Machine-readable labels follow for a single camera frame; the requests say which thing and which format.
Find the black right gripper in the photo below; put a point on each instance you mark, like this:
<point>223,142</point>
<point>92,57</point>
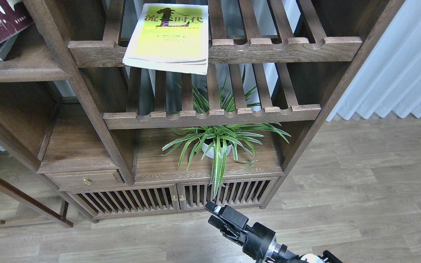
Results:
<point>256,241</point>

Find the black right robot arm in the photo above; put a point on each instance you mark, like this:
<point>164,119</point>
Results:
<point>281,254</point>

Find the white plant pot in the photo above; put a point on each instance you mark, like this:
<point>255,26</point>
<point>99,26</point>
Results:
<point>207,148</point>

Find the green spider plant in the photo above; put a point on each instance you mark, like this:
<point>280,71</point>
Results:
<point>242,137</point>

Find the brass drawer knob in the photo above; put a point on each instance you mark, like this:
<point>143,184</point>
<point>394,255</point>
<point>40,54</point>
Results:
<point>87,181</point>

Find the dark wooden bookshelf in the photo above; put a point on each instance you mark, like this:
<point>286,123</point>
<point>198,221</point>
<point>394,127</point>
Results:
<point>70,110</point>

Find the yellow green book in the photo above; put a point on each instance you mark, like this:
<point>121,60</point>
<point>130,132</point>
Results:
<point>170,37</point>

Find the white curtain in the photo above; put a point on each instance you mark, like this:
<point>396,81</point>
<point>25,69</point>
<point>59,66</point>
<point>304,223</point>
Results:
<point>390,79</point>

